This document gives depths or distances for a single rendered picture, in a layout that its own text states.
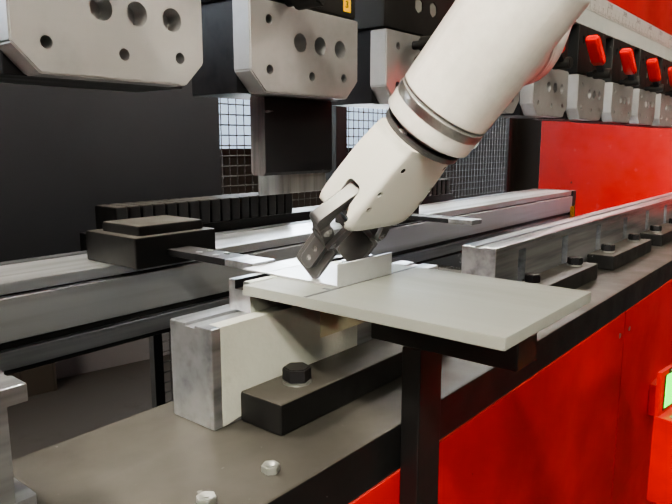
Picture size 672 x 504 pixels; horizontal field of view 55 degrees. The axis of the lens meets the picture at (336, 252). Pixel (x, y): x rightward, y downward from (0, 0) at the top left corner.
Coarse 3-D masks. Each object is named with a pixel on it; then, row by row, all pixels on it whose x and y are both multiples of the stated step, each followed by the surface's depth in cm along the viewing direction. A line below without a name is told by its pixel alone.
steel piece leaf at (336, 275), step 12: (336, 264) 69; (348, 264) 59; (360, 264) 61; (372, 264) 62; (384, 264) 64; (288, 276) 63; (300, 276) 63; (324, 276) 63; (336, 276) 63; (348, 276) 60; (360, 276) 61; (372, 276) 63
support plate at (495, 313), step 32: (256, 288) 59; (288, 288) 58; (320, 288) 58; (352, 288) 58; (384, 288) 58; (416, 288) 58; (448, 288) 58; (480, 288) 58; (512, 288) 58; (544, 288) 58; (384, 320) 50; (416, 320) 48; (448, 320) 48; (480, 320) 48; (512, 320) 48; (544, 320) 49
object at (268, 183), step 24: (264, 96) 61; (264, 120) 61; (288, 120) 63; (312, 120) 66; (264, 144) 61; (288, 144) 64; (312, 144) 67; (264, 168) 62; (288, 168) 64; (312, 168) 67; (264, 192) 63; (288, 192) 66
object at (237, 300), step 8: (336, 256) 75; (368, 256) 76; (232, 280) 63; (240, 280) 63; (232, 288) 63; (240, 288) 63; (232, 296) 63; (240, 296) 62; (248, 296) 61; (232, 304) 63; (240, 304) 62; (248, 304) 62; (248, 312) 62
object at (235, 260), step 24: (168, 216) 85; (96, 240) 79; (120, 240) 76; (144, 240) 75; (168, 240) 77; (192, 240) 80; (120, 264) 76; (144, 264) 75; (168, 264) 78; (240, 264) 69
